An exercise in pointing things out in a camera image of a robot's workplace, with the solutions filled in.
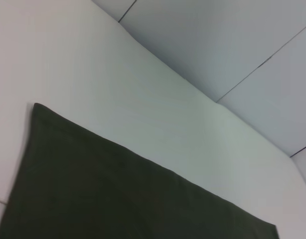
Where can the dark green shirt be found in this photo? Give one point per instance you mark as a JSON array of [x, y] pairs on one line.
[[105, 194]]

